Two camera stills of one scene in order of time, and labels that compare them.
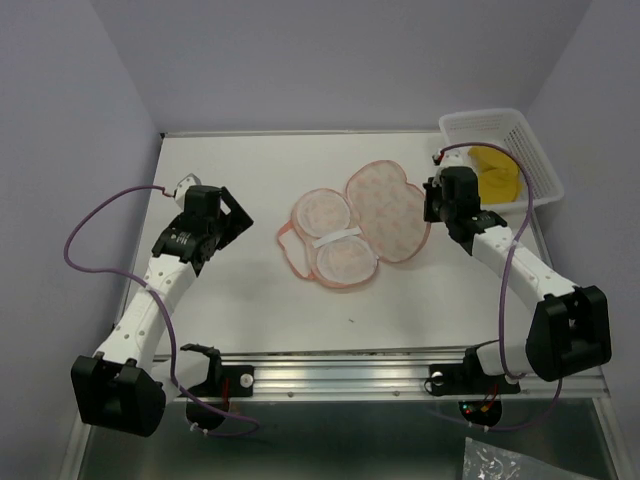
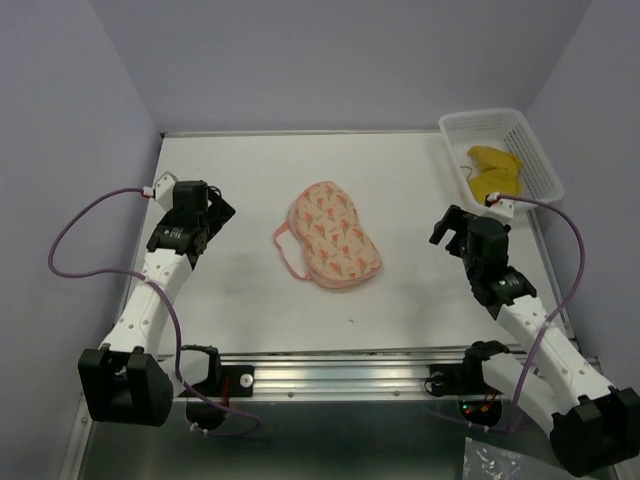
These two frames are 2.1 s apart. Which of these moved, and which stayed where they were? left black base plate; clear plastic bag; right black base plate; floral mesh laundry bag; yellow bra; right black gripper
Moved: right black gripper; floral mesh laundry bag
Stayed: left black base plate; clear plastic bag; right black base plate; yellow bra
